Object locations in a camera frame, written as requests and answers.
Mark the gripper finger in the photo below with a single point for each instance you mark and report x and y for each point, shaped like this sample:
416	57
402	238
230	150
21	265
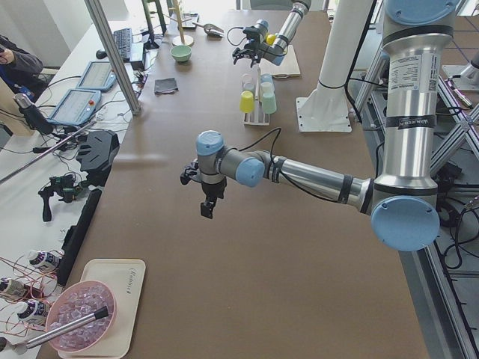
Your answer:
239	54
255	59
207	207

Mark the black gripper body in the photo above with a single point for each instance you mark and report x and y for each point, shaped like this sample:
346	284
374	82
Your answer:
212	189
251	47

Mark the mint green cup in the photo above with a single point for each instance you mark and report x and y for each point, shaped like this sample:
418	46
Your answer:
268	102

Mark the pink cup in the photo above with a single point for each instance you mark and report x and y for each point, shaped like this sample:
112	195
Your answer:
246	78

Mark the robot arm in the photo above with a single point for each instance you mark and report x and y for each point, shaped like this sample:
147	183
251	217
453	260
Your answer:
401	201
278	50

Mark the blue cup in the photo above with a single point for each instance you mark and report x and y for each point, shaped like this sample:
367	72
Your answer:
266	78

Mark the grey cup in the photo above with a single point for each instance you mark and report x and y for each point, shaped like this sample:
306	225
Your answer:
248	87

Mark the white cup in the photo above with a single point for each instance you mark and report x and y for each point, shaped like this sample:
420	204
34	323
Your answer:
266	87

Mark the yellow cup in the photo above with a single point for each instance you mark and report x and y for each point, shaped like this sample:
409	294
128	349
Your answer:
246	102

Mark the yellow lemon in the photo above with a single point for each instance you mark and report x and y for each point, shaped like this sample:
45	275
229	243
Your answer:
270	39

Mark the wooden cutting board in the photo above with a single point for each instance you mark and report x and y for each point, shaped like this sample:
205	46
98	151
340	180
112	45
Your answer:
288	68

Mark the metal scoop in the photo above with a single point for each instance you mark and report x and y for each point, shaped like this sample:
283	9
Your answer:
211	29

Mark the green bowl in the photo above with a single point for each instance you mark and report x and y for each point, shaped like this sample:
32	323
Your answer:
181	53

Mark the wooden mug tree stand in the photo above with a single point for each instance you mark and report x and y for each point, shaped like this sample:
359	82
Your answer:
182	39

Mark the grey cloth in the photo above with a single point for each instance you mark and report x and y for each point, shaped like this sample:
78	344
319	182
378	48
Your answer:
168	85

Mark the cream plastic tray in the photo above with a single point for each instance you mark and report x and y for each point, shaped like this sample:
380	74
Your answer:
124	277

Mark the black keyboard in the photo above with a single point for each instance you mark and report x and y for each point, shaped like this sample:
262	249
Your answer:
123	42

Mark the black gripper stand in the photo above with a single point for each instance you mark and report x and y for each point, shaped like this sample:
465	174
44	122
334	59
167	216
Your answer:
96	155

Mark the black computer mouse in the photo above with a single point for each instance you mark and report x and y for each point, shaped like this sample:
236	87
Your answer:
101	54

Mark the blue teach pendant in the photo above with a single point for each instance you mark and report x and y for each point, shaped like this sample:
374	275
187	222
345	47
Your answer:
98	75
75	108

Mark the pink bowl of ice cubes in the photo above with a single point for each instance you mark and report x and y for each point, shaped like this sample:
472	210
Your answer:
81	299

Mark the white wire cup rack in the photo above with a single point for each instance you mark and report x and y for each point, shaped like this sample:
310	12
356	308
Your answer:
257	117

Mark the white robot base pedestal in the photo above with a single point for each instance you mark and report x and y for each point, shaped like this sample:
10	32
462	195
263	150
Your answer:
326	109

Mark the aluminium frame post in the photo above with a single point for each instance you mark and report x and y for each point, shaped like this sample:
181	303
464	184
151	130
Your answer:
101	23

